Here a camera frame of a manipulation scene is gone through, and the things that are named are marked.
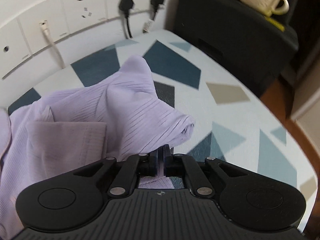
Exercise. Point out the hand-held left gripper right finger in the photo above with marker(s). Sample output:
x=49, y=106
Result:
x=165, y=160

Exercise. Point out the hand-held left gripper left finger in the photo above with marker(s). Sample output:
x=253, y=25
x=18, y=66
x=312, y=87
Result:
x=156, y=163

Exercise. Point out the lilac ribbed garment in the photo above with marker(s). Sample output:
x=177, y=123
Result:
x=75, y=120

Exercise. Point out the black side cabinet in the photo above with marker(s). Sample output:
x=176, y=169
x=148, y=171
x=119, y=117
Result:
x=225, y=30

